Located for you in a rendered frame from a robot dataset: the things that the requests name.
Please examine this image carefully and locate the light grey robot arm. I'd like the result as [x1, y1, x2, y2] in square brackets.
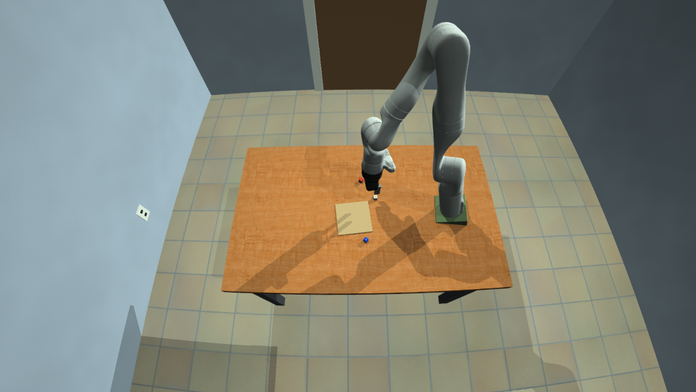
[361, 22, 470, 218]

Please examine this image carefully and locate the beige square mat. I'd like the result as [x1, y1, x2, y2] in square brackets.
[336, 201, 373, 235]

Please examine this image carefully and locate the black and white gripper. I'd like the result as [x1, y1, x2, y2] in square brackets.
[361, 149, 396, 195]

